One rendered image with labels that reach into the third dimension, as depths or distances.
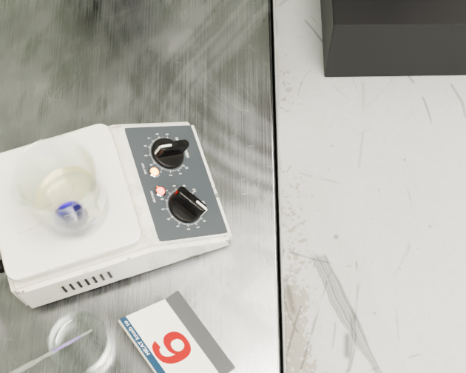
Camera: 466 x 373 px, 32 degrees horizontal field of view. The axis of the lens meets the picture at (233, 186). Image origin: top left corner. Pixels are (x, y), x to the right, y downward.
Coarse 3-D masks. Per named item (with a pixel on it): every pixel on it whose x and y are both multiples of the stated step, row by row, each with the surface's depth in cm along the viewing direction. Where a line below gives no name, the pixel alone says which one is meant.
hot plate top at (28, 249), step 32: (96, 128) 73; (0, 160) 72; (96, 160) 72; (0, 192) 71; (128, 192) 71; (0, 224) 70; (32, 224) 70; (128, 224) 70; (32, 256) 69; (64, 256) 69; (96, 256) 69
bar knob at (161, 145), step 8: (160, 144) 74; (168, 144) 75; (176, 144) 75; (184, 144) 76; (152, 152) 75; (160, 152) 75; (168, 152) 75; (176, 152) 76; (160, 160) 75; (168, 160) 76; (176, 160) 76; (168, 168) 76
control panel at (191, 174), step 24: (144, 144) 76; (192, 144) 78; (144, 168) 74; (192, 168) 77; (144, 192) 73; (168, 192) 74; (192, 192) 76; (168, 216) 73; (216, 216) 76; (168, 240) 72
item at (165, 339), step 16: (160, 304) 75; (144, 320) 73; (160, 320) 74; (144, 336) 72; (160, 336) 73; (176, 336) 74; (160, 352) 71; (176, 352) 72; (192, 352) 73; (176, 368) 71; (192, 368) 72; (208, 368) 73
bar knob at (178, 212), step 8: (176, 192) 73; (184, 192) 73; (176, 200) 74; (184, 200) 73; (192, 200) 73; (176, 208) 74; (184, 208) 74; (192, 208) 73; (200, 208) 73; (176, 216) 73; (184, 216) 74; (192, 216) 74; (200, 216) 74
